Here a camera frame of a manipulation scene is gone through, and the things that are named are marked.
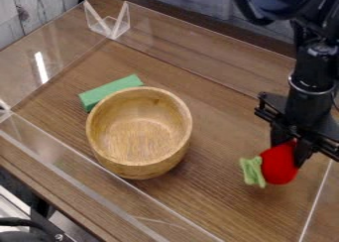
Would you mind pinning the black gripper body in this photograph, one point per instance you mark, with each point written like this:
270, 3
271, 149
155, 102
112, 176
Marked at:
303, 110

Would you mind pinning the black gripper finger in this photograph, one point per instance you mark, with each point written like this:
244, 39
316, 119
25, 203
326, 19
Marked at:
279, 134
303, 151

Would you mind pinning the red plush strawberry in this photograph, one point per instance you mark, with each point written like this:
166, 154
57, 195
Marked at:
271, 167

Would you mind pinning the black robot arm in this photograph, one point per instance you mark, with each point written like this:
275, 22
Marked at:
314, 19

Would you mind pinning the wooden bowl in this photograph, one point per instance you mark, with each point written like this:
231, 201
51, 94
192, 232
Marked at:
139, 130

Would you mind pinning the green foam block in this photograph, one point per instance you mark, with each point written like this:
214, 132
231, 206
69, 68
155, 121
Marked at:
92, 96

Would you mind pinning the clear acrylic enclosure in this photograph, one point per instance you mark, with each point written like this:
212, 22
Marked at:
200, 203

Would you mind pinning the black metal bracket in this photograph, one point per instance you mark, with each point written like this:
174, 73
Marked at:
48, 228

